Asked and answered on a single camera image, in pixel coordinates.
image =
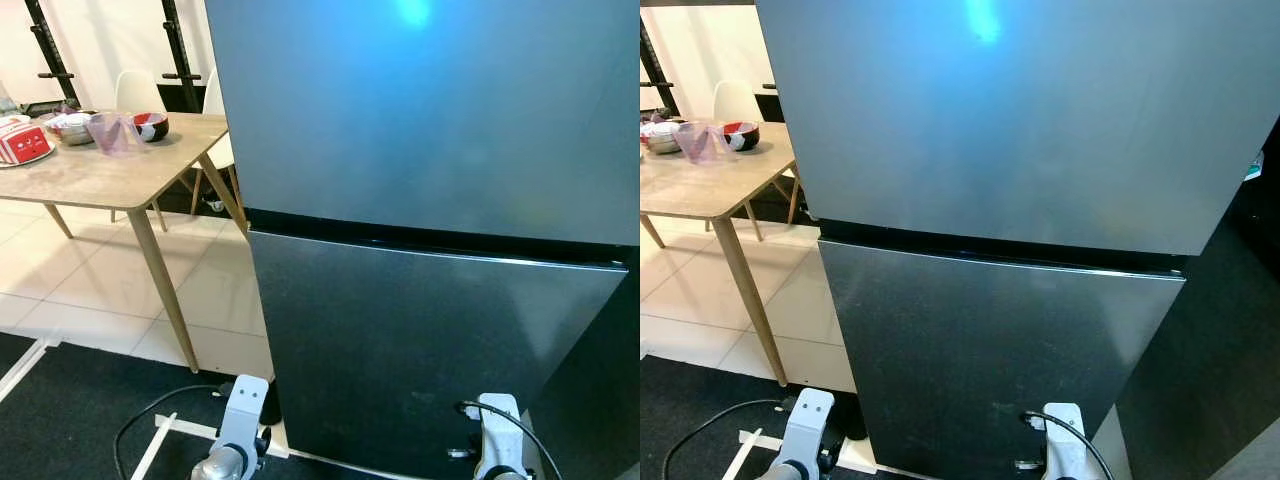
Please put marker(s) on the black stand pole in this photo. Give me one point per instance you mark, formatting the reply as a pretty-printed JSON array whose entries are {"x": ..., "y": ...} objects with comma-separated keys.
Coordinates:
[
  {"x": 180, "y": 50},
  {"x": 770, "y": 100}
]

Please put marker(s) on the black slipper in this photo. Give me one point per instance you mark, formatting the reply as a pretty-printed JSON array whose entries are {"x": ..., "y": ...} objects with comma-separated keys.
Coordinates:
[
  {"x": 270, "y": 400},
  {"x": 850, "y": 415}
]

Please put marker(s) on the wooden dining table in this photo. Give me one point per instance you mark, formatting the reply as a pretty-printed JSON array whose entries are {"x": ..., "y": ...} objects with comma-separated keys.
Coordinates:
[
  {"x": 110, "y": 175},
  {"x": 700, "y": 185}
]

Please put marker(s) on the white tape strip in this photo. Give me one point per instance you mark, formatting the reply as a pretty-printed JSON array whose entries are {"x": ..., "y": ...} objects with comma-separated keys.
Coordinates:
[
  {"x": 760, "y": 440},
  {"x": 150, "y": 455},
  {"x": 740, "y": 460},
  {"x": 195, "y": 428}
]

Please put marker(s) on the teal plug charger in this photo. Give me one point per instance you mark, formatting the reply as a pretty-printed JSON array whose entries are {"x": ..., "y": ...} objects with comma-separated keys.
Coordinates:
[{"x": 1255, "y": 165}]

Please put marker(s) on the black tripod stand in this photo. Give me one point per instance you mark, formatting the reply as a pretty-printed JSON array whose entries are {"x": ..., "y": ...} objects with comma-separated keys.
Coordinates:
[
  {"x": 655, "y": 70},
  {"x": 50, "y": 50}
]

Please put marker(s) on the pink clear measuring jug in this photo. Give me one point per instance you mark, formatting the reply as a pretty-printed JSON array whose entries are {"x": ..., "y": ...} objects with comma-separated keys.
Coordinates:
[
  {"x": 115, "y": 135},
  {"x": 705, "y": 145}
]

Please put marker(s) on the white plastic chair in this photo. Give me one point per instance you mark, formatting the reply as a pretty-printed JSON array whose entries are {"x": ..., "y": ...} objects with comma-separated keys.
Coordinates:
[
  {"x": 220, "y": 150},
  {"x": 793, "y": 195},
  {"x": 138, "y": 90},
  {"x": 738, "y": 100}
]

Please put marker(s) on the grey fridge cabinet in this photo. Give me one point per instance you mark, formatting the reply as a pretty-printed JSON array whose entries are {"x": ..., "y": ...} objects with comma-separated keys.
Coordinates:
[
  {"x": 1220, "y": 350},
  {"x": 600, "y": 400}
]

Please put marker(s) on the steel mixing bowl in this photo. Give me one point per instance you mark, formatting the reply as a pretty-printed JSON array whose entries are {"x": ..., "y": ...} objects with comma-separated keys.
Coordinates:
[
  {"x": 72, "y": 128},
  {"x": 665, "y": 138}
]

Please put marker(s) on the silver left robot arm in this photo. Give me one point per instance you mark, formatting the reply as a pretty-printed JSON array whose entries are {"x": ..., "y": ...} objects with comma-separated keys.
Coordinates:
[
  {"x": 785, "y": 472},
  {"x": 220, "y": 465}
]

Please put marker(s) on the red bowl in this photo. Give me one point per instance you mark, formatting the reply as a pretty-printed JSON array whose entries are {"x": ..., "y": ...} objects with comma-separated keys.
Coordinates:
[
  {"x": 152, "y": 127},
  {"x": 742, "y": 137}
]

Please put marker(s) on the black foam floor mat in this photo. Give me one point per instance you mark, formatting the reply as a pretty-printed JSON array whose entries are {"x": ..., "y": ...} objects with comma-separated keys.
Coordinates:
[
  {"x": 775, "y": 208},
  {"x": 200, "y": 198}
]

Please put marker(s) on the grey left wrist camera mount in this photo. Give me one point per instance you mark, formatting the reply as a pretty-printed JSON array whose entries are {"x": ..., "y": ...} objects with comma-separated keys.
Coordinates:
[
  {"x": 810, "y": 425},
  {"x": 245, "y": 410}
]

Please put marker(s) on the patterned round plate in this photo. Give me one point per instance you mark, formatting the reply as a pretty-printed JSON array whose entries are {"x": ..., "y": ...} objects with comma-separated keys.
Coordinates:
[{"x": 40, "y": 158}]

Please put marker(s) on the silver freezer door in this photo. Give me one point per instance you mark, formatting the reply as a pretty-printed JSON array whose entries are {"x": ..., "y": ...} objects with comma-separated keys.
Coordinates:
[
  {"x": 1020, "y": 120},
  {"x": 430, "y": 120}
]

